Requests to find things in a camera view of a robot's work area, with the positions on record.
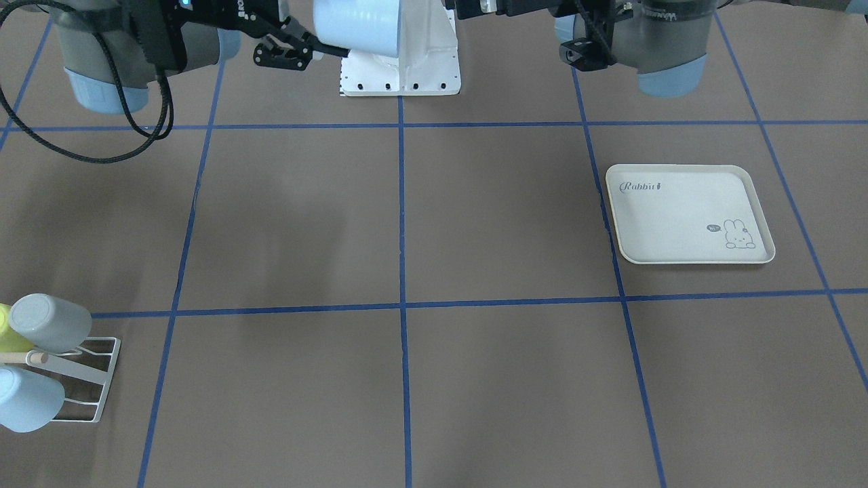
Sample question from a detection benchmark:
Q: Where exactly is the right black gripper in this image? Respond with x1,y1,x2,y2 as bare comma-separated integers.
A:
128,1,350,73

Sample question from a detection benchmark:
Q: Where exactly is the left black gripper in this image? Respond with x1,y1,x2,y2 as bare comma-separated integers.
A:
454,0,635,21

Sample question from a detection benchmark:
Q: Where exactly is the blue cup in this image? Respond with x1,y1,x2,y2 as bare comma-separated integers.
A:
1,365,65,433
313,1,402,58

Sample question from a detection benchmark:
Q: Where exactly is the grey white cup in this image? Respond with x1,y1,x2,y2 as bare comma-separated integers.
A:
9,293,93,353

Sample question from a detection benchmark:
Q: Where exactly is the yellow plastic cup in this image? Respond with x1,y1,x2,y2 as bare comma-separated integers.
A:
0,304,34,353

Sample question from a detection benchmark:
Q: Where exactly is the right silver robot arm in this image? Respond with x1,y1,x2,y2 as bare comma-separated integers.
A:
47,1,349,115

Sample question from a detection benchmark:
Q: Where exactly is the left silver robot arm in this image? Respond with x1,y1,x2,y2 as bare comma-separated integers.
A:
444,1,719,98

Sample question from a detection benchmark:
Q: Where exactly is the cream plastic tray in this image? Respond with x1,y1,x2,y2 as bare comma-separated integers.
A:
605,164,777,265

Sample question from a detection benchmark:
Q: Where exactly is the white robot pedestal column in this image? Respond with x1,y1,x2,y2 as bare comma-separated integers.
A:
339,1,462,97

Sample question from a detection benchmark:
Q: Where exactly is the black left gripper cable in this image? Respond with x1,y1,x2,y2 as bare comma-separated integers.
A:
557,0,621,73

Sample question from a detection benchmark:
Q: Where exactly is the black camera cable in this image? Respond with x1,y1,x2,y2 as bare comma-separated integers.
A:
0,0,176,165

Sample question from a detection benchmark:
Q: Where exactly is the white wire cup rack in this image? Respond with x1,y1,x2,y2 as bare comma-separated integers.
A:
2,337,121,424

